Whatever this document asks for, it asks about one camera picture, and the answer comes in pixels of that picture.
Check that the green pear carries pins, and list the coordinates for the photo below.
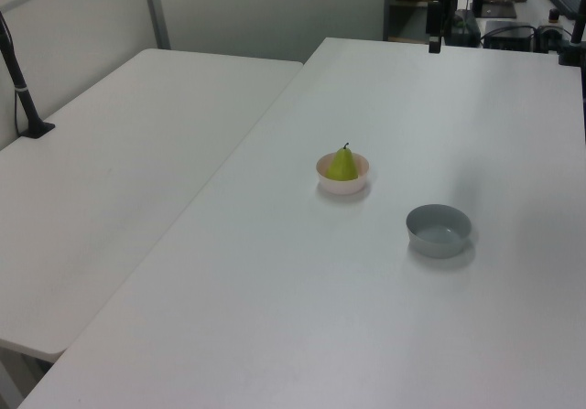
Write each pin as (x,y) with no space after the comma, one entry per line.
(342,166)

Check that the pink bowl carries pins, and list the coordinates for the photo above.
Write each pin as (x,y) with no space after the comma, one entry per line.
(342,187)

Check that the grey bowl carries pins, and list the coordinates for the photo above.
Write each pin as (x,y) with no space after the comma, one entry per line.
(438,240)

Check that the wooden shelf cabinet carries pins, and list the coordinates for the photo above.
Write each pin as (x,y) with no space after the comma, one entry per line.
(407,2)

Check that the black electronics box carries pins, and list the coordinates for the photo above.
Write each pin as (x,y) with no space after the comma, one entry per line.
(508,36)

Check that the red emergency stop button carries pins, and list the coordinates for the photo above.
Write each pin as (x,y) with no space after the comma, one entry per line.
(554,15)

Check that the black clamped pole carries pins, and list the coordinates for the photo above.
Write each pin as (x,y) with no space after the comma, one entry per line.
(576,38)

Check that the white side table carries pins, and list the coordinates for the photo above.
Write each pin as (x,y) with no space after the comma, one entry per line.
(114,175)

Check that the grey partition frame post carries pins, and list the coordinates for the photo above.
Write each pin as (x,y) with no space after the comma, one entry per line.
(155,11)

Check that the black camera stand pole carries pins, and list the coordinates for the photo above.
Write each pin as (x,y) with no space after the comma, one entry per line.
(20,91)

